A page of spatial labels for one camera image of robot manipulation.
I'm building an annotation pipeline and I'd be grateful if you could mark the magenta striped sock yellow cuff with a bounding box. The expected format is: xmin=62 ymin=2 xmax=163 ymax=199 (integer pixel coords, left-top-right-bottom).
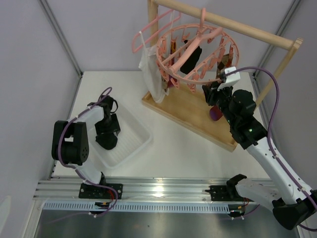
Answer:
xmin=210 ymin=106 xmax=223 ymax=121

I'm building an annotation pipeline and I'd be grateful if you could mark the white plastic basket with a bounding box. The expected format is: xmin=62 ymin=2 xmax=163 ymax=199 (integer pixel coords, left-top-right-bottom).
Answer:
xmin=88 ymin=103 xmax=153 ymax=169

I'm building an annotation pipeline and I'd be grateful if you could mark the beige argyle sock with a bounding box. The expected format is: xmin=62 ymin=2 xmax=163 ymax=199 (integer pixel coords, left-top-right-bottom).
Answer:
xmin=216 ymin=54 xmax=233 ymax=79
xmin=161 ymin=76 xmax=169 ymax=95

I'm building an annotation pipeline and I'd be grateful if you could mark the black sock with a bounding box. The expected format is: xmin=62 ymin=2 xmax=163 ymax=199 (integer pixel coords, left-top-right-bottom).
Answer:
xmin=96 ymin=133 xmax=118 ymax=150
xmin=180 ymin=46 xmax=202 ymax=74

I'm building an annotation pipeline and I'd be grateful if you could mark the pink round clip hanger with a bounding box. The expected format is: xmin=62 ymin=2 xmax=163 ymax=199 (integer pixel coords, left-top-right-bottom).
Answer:
xmin=156 ymin=8 xmax=240 ymax=92

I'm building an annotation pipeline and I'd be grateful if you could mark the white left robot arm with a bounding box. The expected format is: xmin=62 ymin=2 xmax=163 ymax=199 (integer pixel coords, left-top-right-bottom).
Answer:
xmin=52 ymin=95 xmax=121 ymax=185

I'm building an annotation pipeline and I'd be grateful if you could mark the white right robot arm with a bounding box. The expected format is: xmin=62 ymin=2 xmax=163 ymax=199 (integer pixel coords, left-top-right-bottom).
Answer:
xmin=202 ymin=82 xmax=317 ymax=230

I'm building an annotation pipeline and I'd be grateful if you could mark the pink clothes hanger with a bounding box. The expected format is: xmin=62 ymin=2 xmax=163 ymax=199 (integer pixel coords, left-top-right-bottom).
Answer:
xmin=131 ymin=8 xmax=183 ymax=54

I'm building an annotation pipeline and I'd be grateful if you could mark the wooden clothes rack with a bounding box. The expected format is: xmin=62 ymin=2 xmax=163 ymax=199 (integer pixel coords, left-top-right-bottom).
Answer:
xmin=142 ymin=0 xmax=303 ymax=151

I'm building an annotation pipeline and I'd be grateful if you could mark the white camisole top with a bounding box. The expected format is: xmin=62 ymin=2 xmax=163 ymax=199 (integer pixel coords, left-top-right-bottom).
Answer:
xmin=138 ymin=11 xmax=175 ymax=104

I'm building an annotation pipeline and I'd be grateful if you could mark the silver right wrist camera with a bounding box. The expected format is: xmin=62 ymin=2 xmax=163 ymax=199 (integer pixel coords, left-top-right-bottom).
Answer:
xmin=217 ymin=66 xmax=241 ymax=91

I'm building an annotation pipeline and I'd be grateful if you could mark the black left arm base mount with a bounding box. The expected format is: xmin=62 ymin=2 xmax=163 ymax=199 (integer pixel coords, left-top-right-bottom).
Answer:
xmin=78 ymin=183 xmax=123 ymax=199

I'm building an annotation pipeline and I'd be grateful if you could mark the aluminium mounting rail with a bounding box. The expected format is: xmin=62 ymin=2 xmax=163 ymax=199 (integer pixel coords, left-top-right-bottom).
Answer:
xmin=33 ymin=176 xmax=227 ymax=203

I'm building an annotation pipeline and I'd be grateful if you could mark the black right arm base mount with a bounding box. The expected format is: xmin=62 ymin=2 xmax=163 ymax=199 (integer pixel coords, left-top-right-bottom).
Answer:
xmin=205 ymin=185 xmax=240 ymax=201

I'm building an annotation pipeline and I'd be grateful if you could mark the white slotted cable duct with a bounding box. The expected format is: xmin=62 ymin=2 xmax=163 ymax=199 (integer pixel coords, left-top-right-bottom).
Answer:
xmin=43 ymin=201 xmax=242 ymax=214

